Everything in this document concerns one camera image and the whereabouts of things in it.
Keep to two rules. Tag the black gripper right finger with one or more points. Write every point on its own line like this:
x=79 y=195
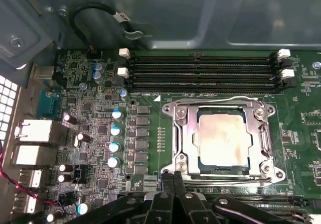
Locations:
x=190 y=209

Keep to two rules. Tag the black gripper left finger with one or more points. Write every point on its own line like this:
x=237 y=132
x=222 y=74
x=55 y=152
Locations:
x=160 y=209

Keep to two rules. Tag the metal socket cover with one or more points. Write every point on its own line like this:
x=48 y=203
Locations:
x=189 y=138

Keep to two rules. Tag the silver CPU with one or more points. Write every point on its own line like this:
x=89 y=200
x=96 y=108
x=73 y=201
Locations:
x=220 y=138

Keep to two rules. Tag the CPU socket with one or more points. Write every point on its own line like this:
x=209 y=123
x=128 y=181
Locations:
x=167 y=108

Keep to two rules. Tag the black cylinder capacitor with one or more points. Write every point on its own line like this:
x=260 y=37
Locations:
x=64 y=178
x=64 y=168
x=82 y=137
x=69 y=118
x=51 y=217

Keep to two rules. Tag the green motherboard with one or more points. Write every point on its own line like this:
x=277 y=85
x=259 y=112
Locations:
x=288 y=123

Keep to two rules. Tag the silver display port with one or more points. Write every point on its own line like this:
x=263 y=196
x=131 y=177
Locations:
x=27 y=204
x=31 y=178

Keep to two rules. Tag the silver USB port block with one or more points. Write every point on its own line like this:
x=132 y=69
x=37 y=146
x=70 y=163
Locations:
x=32 y=155

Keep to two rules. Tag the silver ethernet port block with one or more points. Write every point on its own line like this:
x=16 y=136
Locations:
x=37 y=131

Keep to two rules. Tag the blue serial port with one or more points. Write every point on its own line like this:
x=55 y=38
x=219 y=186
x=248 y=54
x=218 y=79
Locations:
x=49 y=103

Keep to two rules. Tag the small silver port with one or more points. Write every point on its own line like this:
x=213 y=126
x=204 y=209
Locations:
x=42 y=72

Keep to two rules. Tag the black open PC case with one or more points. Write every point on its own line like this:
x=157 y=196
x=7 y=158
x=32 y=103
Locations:
x=200 y=13

